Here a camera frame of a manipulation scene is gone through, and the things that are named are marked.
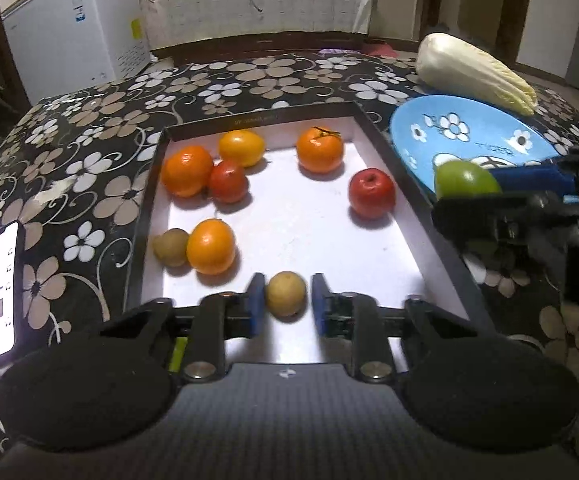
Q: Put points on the blue tiger plate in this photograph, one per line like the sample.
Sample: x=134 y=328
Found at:
x=431 y=130

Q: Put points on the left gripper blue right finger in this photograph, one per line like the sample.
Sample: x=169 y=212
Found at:
x=332 y=311

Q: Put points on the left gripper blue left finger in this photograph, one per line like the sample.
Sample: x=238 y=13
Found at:
x=244 y=312

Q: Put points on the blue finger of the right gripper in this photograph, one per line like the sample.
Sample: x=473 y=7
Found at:
x=537 y=178

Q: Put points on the napa cabbage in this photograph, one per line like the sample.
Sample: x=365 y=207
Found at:
x=450 y=64

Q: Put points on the red apple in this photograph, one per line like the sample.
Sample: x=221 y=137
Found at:
x=372 y=194

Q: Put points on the orange with stem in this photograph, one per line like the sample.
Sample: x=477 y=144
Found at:
x=320 y=150

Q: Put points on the floral black tablecloth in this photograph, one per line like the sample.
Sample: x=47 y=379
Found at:
x=73 y=170

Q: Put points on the covered low cabinet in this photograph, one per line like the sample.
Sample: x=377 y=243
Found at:
x=184 y=28

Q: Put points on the small red tomato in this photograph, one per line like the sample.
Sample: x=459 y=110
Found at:
x=228 y=182

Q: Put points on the white chest freezer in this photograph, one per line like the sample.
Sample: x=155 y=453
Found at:
x=60 y=46

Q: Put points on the purple plastic toy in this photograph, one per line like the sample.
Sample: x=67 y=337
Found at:
x=337 y=52

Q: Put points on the brown kiwi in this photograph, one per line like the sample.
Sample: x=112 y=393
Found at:
x=170 y=248
x=285 y=294

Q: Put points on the green apple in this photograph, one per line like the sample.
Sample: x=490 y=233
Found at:
x=460 y=178

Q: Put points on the black white shallow tray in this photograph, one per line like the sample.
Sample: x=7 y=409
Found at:
x=294 y=220

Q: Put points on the yellow orange back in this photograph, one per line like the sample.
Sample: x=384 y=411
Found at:
x=242 y=146

